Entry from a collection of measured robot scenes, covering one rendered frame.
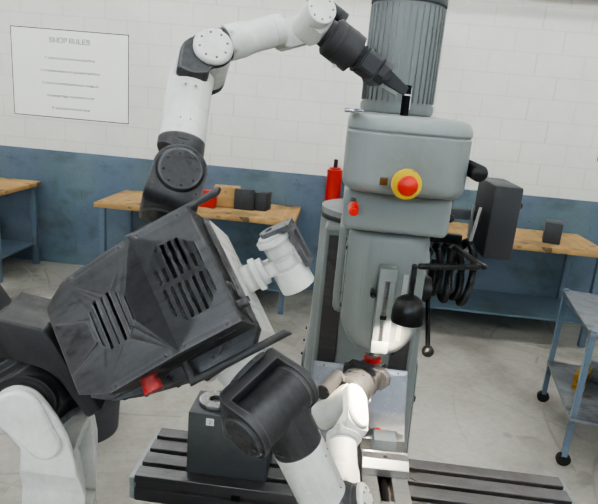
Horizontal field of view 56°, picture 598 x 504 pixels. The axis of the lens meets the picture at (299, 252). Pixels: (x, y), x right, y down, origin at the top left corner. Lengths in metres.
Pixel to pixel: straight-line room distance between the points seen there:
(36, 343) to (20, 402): 0.10
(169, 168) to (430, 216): 0.59
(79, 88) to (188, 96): 5.08
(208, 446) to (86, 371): 0.73
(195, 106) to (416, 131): 0.43
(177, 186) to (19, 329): 0.35
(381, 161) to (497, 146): 4.63
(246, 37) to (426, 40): 0.52
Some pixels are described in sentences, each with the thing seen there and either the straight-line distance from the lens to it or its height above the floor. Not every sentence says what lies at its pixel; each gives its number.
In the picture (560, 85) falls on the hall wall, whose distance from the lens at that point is 5.90.
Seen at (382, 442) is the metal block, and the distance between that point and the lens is 1.61.
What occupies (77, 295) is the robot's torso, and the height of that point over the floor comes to 1.58.
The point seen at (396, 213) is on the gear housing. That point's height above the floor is 1.68.
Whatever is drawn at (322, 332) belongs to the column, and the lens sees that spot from 1.88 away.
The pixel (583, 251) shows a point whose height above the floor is 0.88.
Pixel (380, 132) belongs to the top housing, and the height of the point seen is 1.86.
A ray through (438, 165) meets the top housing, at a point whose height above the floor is 1.80.
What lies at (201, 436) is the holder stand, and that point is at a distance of 1.59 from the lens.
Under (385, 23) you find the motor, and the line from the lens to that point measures 1.56.
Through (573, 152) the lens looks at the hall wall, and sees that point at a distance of 5.98.
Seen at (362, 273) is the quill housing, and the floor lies 1.52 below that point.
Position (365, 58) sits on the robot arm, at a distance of 1.30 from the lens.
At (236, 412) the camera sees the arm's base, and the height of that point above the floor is 1.42.
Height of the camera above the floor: 1.90
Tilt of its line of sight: 15 degrees down
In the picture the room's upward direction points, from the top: 5 degrees clockwise
